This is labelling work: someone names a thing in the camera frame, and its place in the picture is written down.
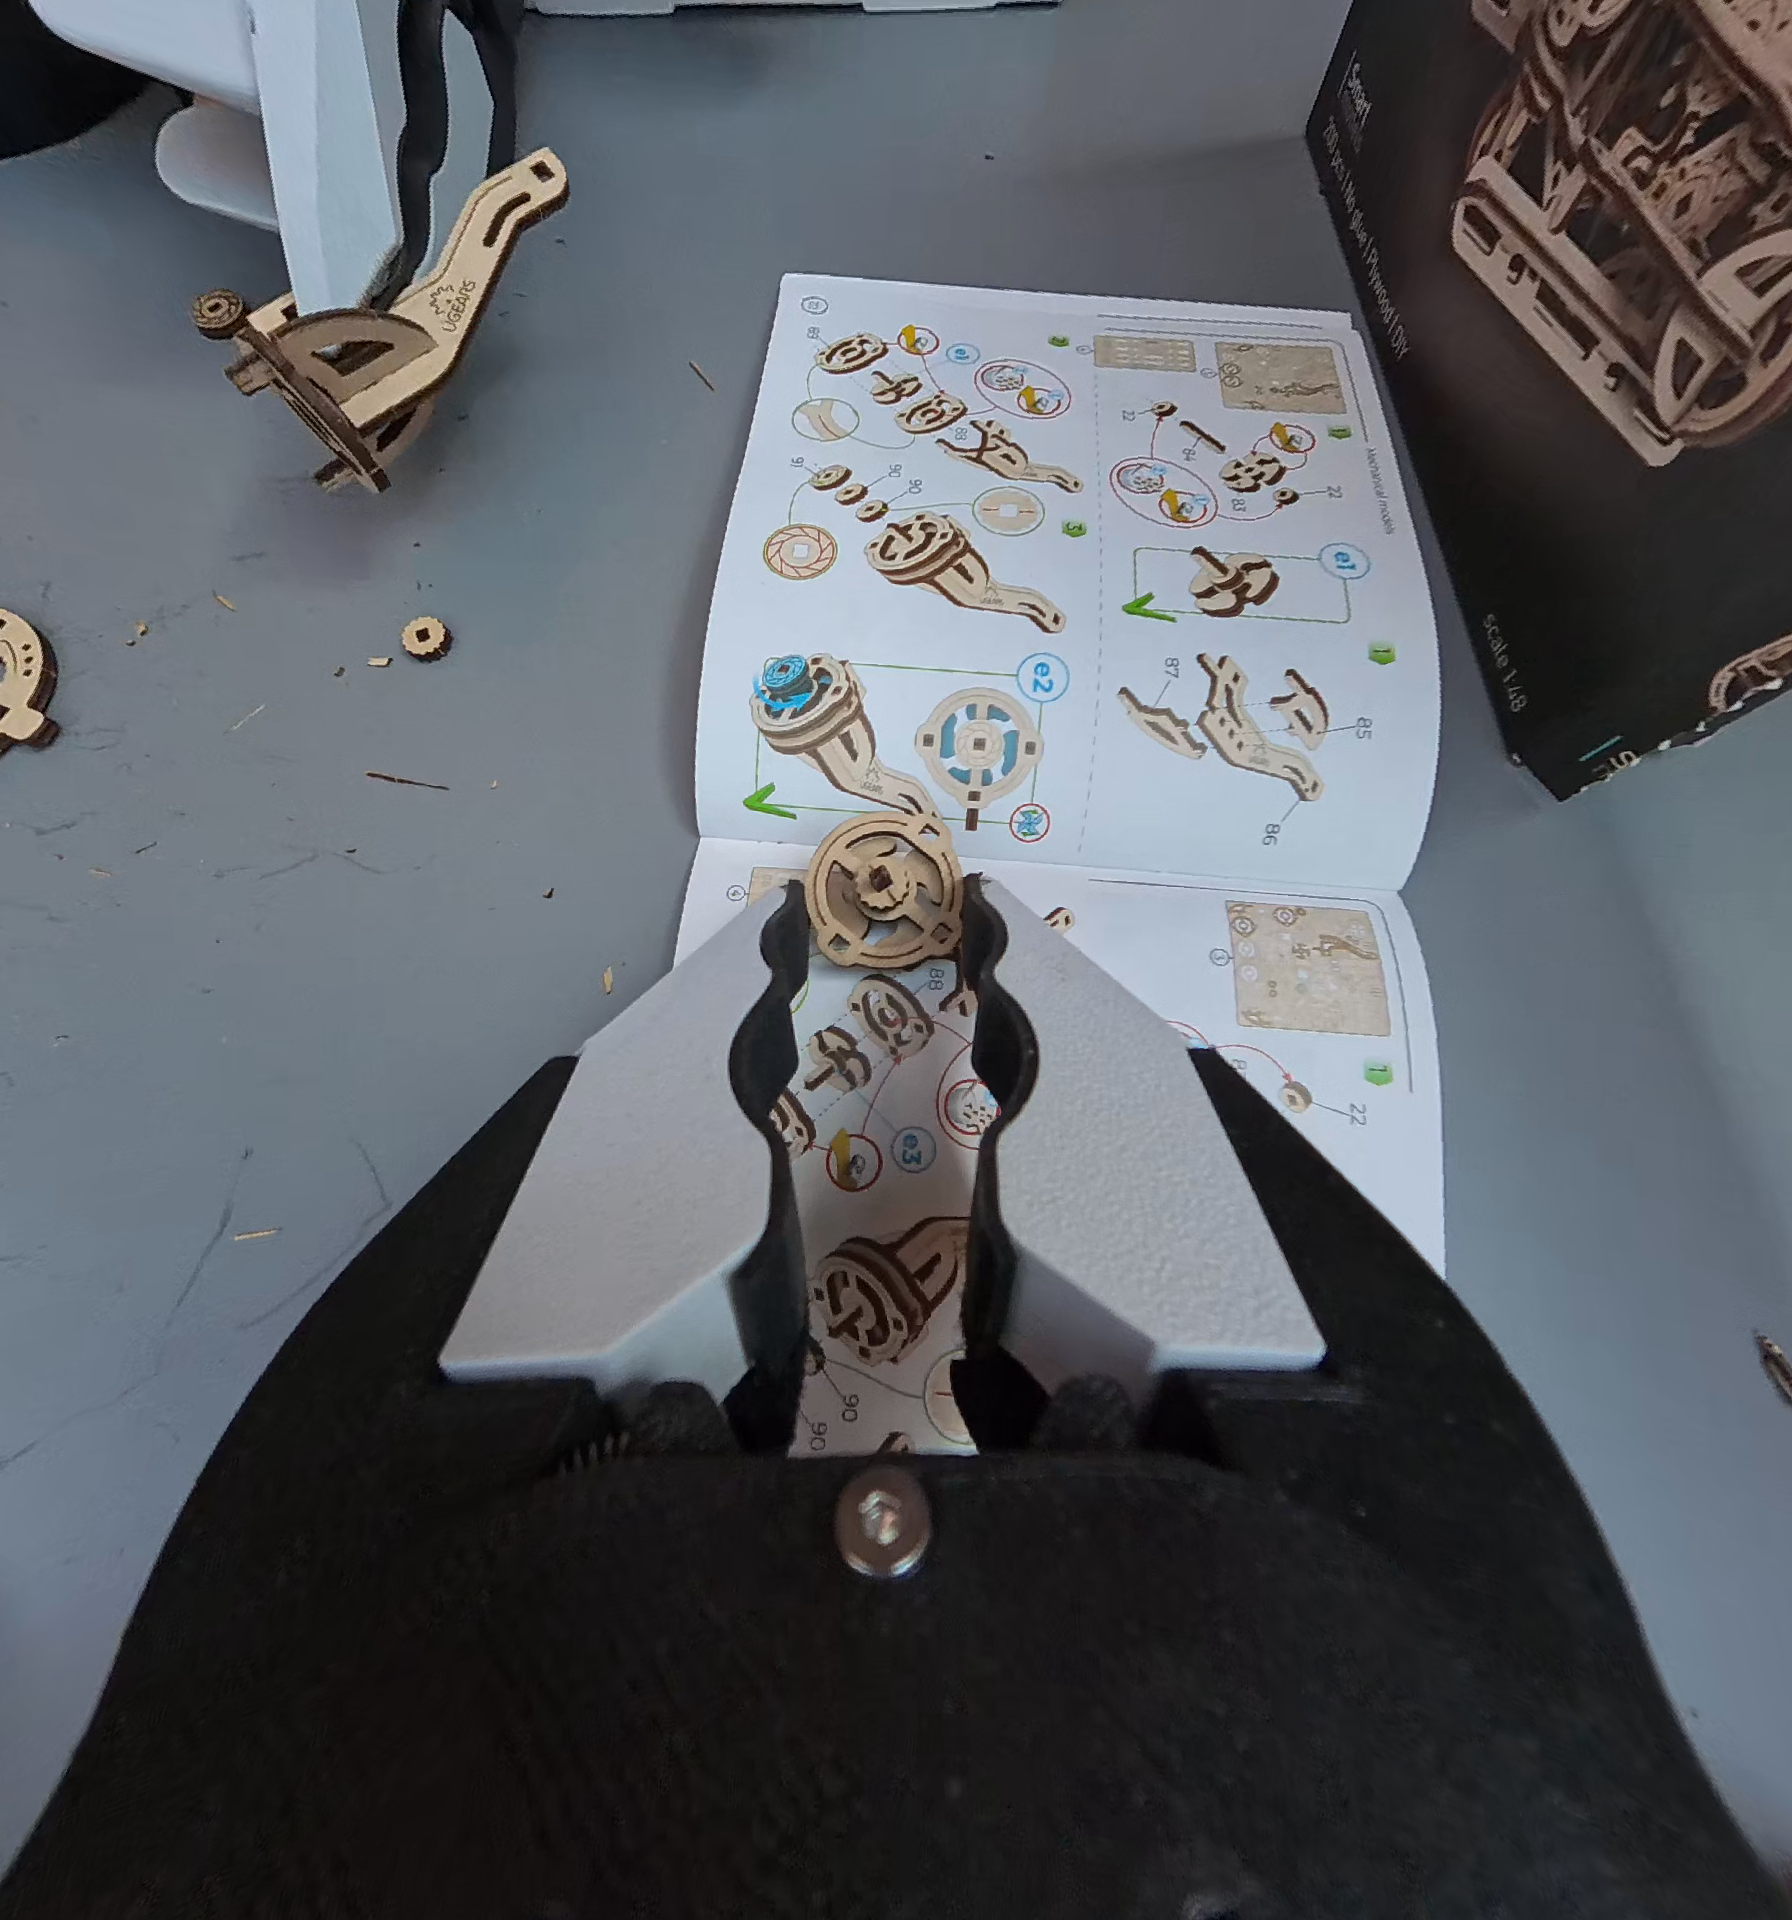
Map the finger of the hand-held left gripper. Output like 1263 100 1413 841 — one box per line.
446 0 530 218
150 0 459 312

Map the black model kit box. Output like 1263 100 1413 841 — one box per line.
1305 0 1792 803

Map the round wooden wheel part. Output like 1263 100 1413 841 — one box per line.
806 810 968 967

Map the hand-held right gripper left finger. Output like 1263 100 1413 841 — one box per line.
438 882 814 1452

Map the illustrated instruction booklet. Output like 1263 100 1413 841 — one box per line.
677 273 1447 1458

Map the wooden arm assembly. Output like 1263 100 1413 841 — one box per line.
186 149 570 499

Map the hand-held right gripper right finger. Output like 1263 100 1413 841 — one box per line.
950 874 1327 1449

